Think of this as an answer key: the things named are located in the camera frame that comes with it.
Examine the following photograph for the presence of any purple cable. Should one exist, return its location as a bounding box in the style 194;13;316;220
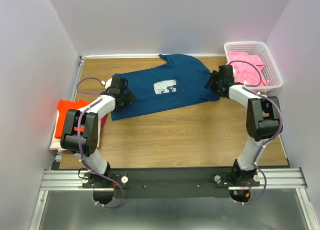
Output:
226;60;282;205
75;77;126;208

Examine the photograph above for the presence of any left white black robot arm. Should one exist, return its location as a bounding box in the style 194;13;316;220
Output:
60;76;136;187

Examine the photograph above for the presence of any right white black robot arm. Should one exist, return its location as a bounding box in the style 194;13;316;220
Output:
204;64;283;186

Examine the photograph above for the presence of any white folded t-shirt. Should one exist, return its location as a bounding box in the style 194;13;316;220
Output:
49;111;102;152

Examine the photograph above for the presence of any white plastic laundry basket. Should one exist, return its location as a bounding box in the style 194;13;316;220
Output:
224;41;283;92

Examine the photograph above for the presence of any orange folded t-shirt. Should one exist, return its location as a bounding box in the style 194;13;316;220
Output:
54;99;91;139

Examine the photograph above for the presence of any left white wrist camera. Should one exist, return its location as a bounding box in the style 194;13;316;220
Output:
100;77;113;89

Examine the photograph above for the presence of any navy blue printed t-shirt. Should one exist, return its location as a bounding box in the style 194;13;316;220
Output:
111;54;220;121

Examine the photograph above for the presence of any magenta folded t-shirt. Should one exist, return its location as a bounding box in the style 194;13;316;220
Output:
100;115;108;128

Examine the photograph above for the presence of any black mounting base plate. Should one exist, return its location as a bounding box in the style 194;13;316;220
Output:
81;167;260;204

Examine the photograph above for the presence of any aluminium extrusion rail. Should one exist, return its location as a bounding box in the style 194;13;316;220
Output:
40;168;308;191

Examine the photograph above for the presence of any pink t-shirt in basket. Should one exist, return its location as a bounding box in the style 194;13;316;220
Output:
227;51;270;86

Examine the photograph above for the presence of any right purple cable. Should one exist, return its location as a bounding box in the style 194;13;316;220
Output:
226;60;282;205

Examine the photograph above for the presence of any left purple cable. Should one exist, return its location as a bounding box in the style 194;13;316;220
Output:
75;77;126;208

